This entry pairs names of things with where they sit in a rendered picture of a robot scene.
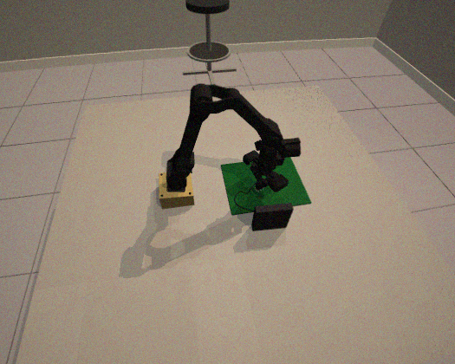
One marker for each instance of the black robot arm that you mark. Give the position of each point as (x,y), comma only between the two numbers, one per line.
(271,145)

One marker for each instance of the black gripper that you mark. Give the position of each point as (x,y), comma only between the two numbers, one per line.
(274,180)

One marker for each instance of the green circuit board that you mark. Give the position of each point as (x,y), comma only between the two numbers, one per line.
(239,177)

